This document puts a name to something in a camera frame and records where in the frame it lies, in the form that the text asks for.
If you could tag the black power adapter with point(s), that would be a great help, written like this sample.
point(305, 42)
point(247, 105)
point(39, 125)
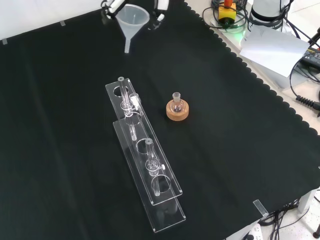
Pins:
point(312, 58)

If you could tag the clear cloth clip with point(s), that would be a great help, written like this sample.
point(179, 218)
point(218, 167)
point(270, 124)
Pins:
point(260, 208)
point(62, 23)
point(4, 41)

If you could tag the glass round-bottom flask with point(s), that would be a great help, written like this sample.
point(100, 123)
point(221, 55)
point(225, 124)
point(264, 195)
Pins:
point(177, 106)

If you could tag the glass weighing funnel with powder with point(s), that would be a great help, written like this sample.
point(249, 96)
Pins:
point(134, 100)

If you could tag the white power strip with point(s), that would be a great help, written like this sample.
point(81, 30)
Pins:
point(253, 232)

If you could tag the yellow stop button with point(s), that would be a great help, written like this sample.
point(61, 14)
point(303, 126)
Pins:
point(227, 12)

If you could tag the clear acrylic funnel stand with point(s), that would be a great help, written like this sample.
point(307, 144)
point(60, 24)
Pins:
point(160, 160)

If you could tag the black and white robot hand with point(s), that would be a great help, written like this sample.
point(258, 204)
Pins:
point(112, 7)

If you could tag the translucent plastic funnel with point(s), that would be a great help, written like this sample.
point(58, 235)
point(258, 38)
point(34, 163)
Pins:
point(132, 21)

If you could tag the black cloth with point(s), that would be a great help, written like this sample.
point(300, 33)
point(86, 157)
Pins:
point(75, 150)

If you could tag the white table leg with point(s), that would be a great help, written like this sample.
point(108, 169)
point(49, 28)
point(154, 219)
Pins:
point(307, 201)

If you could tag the pale board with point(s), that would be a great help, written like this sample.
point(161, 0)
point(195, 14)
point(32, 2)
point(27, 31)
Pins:
point(272, 50)

